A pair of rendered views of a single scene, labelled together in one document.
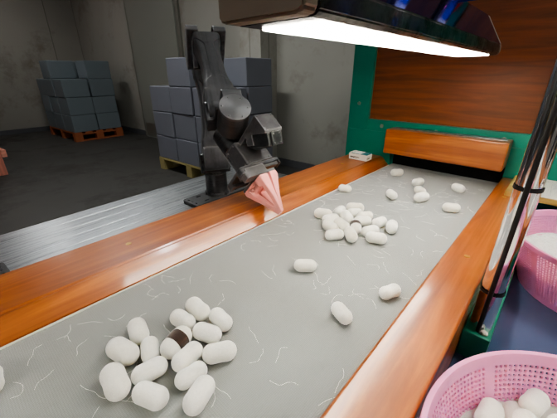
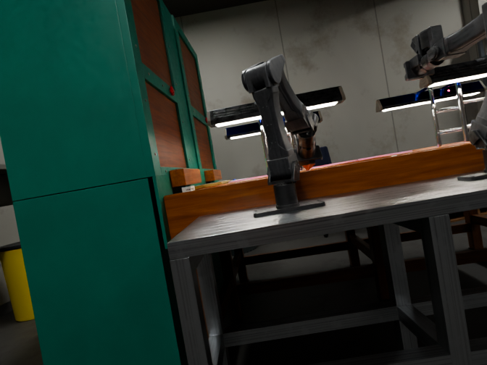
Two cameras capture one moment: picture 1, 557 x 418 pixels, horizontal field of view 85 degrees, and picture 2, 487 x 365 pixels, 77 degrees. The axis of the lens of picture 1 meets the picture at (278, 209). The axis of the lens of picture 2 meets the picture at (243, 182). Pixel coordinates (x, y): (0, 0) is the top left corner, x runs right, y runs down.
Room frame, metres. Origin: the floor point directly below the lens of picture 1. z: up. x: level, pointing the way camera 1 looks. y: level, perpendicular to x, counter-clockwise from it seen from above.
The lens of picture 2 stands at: (1.48, 0.81, 0.79)
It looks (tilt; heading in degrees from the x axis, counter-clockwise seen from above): 1 degrees down; 233
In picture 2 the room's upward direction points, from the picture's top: 10 degrees counter-clockwise
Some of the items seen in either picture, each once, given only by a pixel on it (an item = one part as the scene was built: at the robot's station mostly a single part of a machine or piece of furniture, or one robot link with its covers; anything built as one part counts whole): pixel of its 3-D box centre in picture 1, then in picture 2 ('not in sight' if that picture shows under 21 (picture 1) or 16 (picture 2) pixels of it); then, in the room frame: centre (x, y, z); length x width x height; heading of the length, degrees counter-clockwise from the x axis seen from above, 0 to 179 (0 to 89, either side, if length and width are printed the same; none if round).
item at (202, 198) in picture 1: (216, 183); (285, 196); (0.86, 0.18, 0.71); 0.20 x 0.07 x 0.08; 141
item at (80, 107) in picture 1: (78, 99); not in sight; (5.58, 3.44, 0.60); 1.15 x 0.77 x 1.19; 51
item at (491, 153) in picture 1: (441, 146); (187, 177); (0.83, -0.44, 0.83); 0.30 x 0.06 x 0.07; 48
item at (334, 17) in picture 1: (427, 15); (274, 106); (0.46, -0.19, 1.08); 0.62 x 0.08 x 0.07; 138
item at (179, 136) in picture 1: (211, 118); not in sight; (3.39, 0.71, 0.57); 1.10 x 0.73 x 1.14; 51
